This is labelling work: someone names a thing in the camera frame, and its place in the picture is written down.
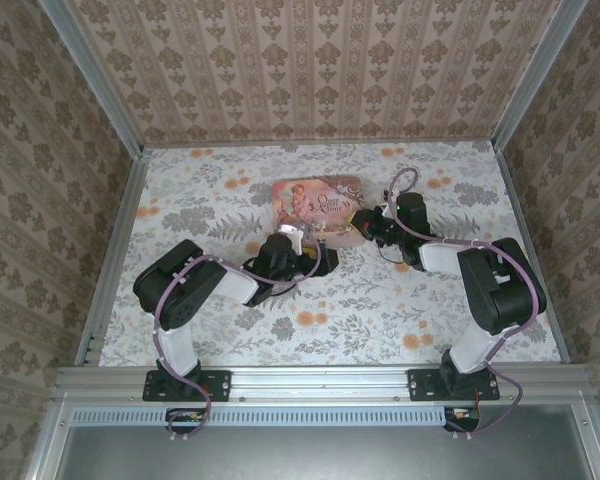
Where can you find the pink illustrated tin box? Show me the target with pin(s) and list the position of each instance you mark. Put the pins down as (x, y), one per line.
(320, 200)

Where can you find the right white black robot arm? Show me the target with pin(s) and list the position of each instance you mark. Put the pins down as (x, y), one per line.
(500, 290)

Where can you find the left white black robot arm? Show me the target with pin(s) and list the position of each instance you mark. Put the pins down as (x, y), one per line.
(180, 290)

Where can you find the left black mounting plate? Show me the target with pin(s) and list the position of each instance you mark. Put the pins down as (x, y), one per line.
(215, 385)

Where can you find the black mounting plate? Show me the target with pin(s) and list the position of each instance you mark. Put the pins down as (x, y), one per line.
(422, 385)
(215, 385)

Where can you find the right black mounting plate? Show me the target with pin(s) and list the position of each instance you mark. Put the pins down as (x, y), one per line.
(422, 385)

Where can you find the grey metal panel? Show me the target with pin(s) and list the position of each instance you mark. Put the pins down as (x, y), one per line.
(320, 455)

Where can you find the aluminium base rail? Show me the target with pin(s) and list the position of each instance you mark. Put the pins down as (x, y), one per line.
(320, 382)

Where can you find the aluminium side rail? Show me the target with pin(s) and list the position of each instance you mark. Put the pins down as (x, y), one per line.
(125, 230)
(525, 225)

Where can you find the aluminium frame post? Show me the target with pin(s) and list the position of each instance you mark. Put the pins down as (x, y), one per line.
(95, 75)
(530, 75)

